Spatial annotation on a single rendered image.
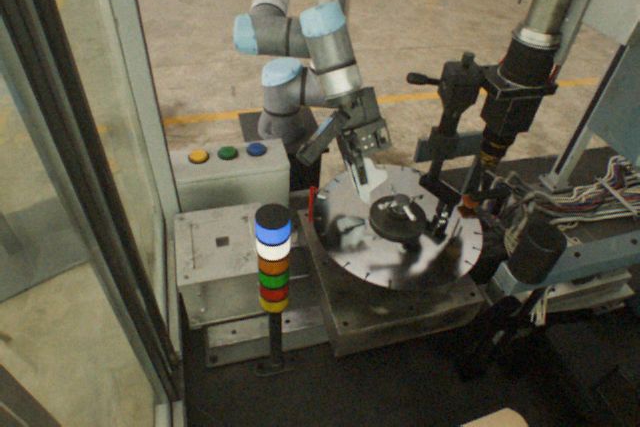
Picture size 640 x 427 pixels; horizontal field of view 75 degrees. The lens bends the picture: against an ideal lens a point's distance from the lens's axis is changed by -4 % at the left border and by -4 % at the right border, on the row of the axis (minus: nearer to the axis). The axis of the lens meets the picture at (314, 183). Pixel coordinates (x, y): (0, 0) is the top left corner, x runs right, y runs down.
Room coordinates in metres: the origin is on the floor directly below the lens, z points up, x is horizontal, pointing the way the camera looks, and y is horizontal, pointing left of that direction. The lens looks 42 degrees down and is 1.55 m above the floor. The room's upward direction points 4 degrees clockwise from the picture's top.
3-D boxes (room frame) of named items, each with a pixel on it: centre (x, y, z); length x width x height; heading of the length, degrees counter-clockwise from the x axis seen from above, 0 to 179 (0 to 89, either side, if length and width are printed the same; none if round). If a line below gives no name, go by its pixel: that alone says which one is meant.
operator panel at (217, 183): (0.81, 0.21, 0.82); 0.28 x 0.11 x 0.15; 108
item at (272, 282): (0.38, 0.05, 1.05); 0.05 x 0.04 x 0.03; 18
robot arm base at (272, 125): (1.15, 0.12, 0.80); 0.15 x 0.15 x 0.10
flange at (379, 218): (0.59, -0.16, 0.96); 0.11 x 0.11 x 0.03
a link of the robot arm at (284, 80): (1.15, 0.11, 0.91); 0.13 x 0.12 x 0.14; 89
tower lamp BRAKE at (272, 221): (0.38, 0.05, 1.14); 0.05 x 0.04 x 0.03; 18
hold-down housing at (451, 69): (0.64, -0.23, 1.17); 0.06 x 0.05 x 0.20; 99
